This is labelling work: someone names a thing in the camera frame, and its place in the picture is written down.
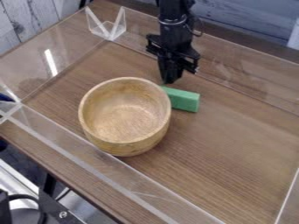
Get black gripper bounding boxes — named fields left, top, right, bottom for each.
left=146, top=17, right=201, bottom=83

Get green rectangular block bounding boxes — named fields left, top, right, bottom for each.
left=162, top=86, right=201, bottom=113

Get brown wooden bowl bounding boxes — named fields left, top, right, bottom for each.
left=79, top=77, right=172, bottom=157

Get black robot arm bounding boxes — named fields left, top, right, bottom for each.
left=146, top=0, right=202, bottom=84

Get clear acrylic tray walls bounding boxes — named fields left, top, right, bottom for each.
left=0, top=0, right=299, bottom=224

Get blue object at left edge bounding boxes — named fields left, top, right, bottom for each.
left=0, top=93, right=15, bottom=102

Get black metal table bracket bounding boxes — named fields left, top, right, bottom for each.
left=38, top=174, right=87, bottom=224

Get black cable loop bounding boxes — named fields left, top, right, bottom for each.
left=8, top=193, right=48, bottom=224

